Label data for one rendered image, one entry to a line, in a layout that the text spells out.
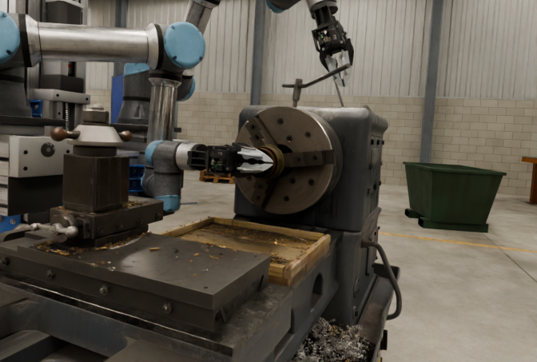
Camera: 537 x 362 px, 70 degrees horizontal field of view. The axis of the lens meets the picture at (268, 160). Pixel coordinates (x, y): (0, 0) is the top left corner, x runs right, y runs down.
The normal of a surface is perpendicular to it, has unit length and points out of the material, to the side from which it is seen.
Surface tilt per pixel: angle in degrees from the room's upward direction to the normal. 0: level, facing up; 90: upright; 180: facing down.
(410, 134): 90
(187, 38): 89
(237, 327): 0
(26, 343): 0
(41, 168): 90
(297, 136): 90
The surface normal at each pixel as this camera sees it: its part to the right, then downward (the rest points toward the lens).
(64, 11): 0.35, 0.08
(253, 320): 0.06, -1.00
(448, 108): -0.28, 0.04
